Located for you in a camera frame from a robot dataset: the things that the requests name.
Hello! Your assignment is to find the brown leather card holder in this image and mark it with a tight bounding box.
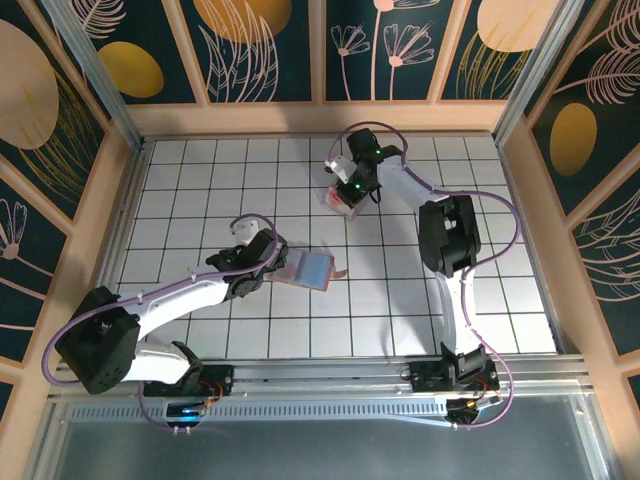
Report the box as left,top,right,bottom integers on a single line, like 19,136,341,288
266,248,350,292

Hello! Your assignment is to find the grey metal plate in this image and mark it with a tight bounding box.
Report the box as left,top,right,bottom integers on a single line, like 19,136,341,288
49,419,601,480

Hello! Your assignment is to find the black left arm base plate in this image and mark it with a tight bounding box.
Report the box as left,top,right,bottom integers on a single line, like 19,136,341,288
143,363,236,399

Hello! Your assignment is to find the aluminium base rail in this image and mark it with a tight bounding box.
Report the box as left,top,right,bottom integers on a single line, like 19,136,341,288
49,355,594,401

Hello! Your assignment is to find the slotted grey cable duct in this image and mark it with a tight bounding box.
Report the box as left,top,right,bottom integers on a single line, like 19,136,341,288
69,402,451,422

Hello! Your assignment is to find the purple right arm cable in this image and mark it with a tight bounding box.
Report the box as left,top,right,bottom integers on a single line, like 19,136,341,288
332,121,524,431

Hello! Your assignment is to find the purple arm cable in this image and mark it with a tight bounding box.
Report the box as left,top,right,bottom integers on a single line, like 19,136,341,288
40,213,281,434
332,121,524,431

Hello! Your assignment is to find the aluminium corner post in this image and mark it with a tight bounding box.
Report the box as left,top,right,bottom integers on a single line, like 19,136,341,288
492,0,586,146
42,0,149,151

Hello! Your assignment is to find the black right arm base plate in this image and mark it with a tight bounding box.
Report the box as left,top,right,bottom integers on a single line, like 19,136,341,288
407,360,501,396

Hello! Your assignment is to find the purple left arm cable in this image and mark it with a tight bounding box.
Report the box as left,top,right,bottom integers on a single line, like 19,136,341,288
40,213,281,434

